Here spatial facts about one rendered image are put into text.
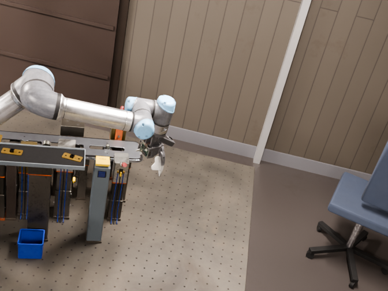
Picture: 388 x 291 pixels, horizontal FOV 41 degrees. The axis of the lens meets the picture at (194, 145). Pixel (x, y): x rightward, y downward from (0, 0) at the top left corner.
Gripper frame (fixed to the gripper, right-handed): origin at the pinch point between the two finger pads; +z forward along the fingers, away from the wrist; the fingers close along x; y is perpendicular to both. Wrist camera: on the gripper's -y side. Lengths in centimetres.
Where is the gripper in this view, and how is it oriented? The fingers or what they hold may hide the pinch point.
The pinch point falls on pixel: (150, 165)
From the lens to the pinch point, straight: 228.6
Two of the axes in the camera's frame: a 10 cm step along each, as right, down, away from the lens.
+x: 6.0, 6.0, -5.2
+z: -2.8, 7.7, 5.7
